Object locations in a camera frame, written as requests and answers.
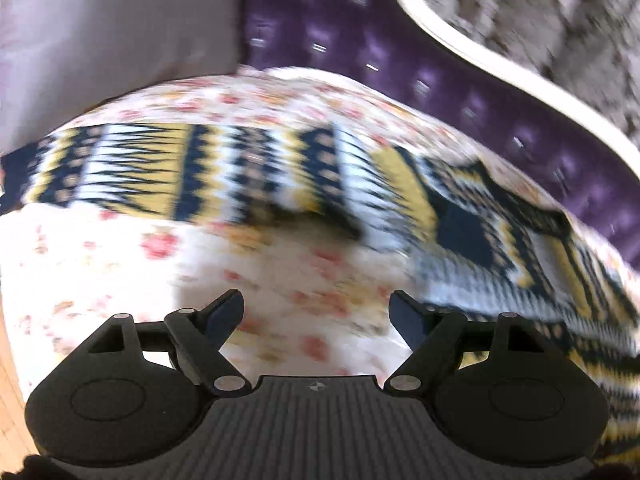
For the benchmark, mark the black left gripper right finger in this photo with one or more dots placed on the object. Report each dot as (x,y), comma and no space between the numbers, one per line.
(448,347)

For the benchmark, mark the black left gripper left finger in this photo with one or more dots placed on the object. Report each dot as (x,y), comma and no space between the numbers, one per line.
(179,356)

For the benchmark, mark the yellow black white patterned sweater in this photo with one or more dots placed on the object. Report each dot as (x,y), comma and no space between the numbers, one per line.
(316,226)

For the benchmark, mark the floral quilted bedspread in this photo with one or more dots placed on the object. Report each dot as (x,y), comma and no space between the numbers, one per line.
(267,100)

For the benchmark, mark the purple tufted velvet headboard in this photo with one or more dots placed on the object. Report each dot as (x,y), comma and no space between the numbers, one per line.
(404,50)

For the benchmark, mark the grey pillow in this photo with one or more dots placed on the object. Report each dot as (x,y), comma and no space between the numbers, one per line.
(59,58)

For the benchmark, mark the brown silver damask curtain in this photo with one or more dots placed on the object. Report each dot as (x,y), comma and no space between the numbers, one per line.
(590,48)

